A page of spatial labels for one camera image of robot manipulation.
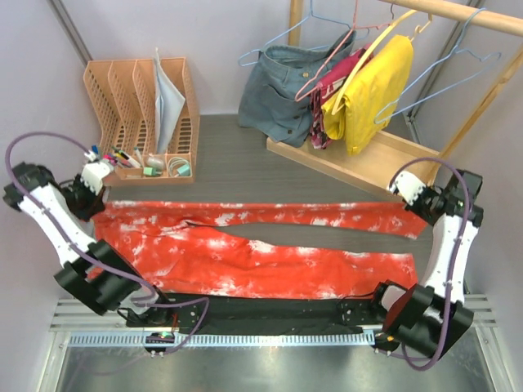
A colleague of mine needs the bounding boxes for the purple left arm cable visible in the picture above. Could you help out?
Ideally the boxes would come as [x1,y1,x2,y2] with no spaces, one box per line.
[5,130,212,357]

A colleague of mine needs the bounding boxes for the orange plastic file organizer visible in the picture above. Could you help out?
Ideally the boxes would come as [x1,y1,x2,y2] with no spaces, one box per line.
[83,57,200,186]

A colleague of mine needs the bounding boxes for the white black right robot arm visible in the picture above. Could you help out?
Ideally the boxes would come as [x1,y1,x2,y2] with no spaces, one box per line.
[368,170,484,359]

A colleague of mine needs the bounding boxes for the yellow garment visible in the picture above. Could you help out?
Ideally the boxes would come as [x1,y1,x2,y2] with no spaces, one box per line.
[321,35,413,156]

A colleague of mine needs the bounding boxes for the orange tie-dye trousers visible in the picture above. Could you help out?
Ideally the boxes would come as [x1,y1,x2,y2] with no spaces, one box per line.
[93,201,426,300]

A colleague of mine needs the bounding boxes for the bunch of coloured pens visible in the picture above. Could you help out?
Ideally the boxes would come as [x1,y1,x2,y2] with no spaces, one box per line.
[84,145,143,173]

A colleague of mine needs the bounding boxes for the white papers in organizer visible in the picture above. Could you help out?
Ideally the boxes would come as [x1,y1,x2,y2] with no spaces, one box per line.
[153,47,186,154]

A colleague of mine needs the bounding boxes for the magenta patterned garment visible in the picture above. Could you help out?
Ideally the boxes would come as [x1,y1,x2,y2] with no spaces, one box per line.
[308,43,373,150]

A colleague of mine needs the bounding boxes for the blue wire hanger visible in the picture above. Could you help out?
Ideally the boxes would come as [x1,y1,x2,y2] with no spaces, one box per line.
[373,7,502,126]
[237,0,351,67]

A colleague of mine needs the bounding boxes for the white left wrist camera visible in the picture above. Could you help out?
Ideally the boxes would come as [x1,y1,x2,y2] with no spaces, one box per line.
[81,161,114,195]

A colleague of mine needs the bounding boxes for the yellow wooden hanger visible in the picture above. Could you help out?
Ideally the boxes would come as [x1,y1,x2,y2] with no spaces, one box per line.
[331,9,418,115]

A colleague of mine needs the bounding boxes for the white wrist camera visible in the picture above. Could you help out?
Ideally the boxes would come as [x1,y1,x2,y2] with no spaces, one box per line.
[387,171,426,206]
[81,161,114,195]

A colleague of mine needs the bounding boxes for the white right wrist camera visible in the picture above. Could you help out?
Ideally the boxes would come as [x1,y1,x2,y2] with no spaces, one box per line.
[387,171,426,206]

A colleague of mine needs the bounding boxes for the wooden clothes rack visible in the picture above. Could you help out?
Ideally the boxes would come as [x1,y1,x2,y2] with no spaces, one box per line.
[266,1,522,194]

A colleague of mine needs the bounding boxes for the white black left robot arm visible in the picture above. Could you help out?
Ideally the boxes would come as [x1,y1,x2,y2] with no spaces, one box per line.
[3,161,174,327]

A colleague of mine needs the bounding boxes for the pink wire hanger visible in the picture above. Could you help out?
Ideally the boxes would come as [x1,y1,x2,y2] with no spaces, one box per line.
[294,0,393,103]

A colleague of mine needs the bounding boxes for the blue denim shorts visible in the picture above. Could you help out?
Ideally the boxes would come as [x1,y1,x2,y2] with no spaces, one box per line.
[238,32,356,147]

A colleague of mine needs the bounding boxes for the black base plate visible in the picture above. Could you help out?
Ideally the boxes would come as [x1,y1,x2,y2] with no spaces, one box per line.
[117,289,402,336]

